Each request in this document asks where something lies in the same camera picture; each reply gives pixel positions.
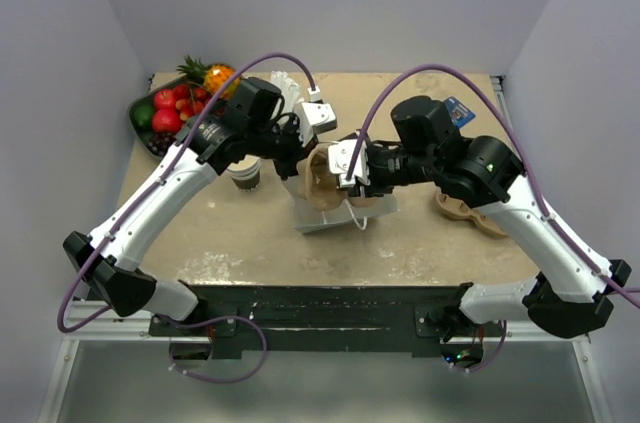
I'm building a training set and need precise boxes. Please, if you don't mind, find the pineapple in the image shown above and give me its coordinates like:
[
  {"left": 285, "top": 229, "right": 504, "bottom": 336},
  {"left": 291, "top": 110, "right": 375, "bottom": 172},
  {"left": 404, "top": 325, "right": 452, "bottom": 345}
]
[{"left": 176, "top": 55, "right": 235, "bottom": 99}]

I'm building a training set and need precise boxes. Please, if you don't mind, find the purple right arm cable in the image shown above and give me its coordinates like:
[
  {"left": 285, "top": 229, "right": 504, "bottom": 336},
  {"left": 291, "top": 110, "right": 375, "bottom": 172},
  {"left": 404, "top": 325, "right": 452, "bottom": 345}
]
[{"left": 344, "top": 64, "right": 640, "bottom": 373}]

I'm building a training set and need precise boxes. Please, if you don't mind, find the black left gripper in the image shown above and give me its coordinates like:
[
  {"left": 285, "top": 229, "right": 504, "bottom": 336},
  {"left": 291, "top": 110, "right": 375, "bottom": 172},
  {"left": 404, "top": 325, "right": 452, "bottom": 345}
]
[{"left": 249, "top": 113, "right": 320, "bottom": 181}]

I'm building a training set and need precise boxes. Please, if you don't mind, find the stack of paper cups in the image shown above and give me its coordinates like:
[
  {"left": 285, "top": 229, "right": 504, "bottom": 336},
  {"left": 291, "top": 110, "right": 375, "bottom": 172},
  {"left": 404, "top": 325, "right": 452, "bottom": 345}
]
[{"left": 226, "top": 155, "right": 261, "bottom": 191}]

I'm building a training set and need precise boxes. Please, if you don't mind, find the grey fruit tray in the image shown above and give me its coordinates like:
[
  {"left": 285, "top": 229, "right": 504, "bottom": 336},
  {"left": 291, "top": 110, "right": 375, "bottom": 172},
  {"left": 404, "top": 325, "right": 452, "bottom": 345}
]
[{"left": 128, "top": 77, "right": 204, "bottom": 159}]

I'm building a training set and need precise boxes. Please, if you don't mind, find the light blue paper bag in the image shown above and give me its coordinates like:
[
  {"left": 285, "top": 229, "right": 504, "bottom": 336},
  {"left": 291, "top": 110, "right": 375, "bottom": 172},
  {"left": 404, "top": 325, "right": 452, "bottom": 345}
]
[{"left": 283, "top": 176, "right": 398, "bottom": 234}]

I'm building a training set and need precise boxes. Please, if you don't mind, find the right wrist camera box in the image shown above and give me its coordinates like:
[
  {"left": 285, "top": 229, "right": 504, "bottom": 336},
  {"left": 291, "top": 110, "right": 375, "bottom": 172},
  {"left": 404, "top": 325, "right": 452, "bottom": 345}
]
[{"left": 327, "top": 139, "right": 370, "bottom": 189}]

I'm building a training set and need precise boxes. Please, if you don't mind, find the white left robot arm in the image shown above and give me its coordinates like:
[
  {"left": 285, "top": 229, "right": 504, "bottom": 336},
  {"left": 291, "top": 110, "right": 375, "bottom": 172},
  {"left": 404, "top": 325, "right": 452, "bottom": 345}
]
[{"left": 63, "top": 72, "right": 322, "bottom": 335}]

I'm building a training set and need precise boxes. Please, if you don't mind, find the blue card package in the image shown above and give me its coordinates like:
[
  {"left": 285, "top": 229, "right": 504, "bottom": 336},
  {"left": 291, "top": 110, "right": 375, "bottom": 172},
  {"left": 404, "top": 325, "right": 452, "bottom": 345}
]
[{"left": 444, "top": 97, "right": 476, "bottom": 129}]

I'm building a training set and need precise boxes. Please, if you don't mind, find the cardboard cup carrier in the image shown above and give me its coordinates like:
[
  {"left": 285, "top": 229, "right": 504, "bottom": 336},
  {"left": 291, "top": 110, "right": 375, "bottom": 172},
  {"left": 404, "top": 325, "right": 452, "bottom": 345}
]
[
  {"left": 296, "top": 143, "right": 378, "bottom": 211},
  {"left": 434, "top": 188, "right": 508, "bottom": 239}
]

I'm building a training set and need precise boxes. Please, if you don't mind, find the green lime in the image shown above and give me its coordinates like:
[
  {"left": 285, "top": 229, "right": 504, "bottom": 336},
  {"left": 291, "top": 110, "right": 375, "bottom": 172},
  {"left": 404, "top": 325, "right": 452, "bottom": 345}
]
[{"left": 132, "top": 105, "right": 155, "bottom": 131}]

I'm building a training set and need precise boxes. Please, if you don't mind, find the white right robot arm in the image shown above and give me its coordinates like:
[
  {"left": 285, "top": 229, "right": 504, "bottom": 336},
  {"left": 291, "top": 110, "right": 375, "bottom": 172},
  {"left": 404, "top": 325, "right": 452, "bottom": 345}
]
[{"left": 349, "top": 96, "right": 631, "bottom": 339}]

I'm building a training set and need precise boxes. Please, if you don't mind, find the dark purple grape bunch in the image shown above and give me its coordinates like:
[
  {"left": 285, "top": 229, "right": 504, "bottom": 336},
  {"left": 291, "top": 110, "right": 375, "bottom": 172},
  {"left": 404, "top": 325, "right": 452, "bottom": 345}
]
[{"left": 146, "top": 133, "right": 175, "bottom": 157}]

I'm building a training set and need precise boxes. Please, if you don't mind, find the red apple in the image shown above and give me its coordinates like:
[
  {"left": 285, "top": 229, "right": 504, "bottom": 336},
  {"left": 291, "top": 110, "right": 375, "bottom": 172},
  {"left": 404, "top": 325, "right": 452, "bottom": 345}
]
[
  {"left": 153, "top": 88, "right": 176, "bottom": 111},
  {"left": 151, "top": 108, "right": 183, "bottom": 134}
]

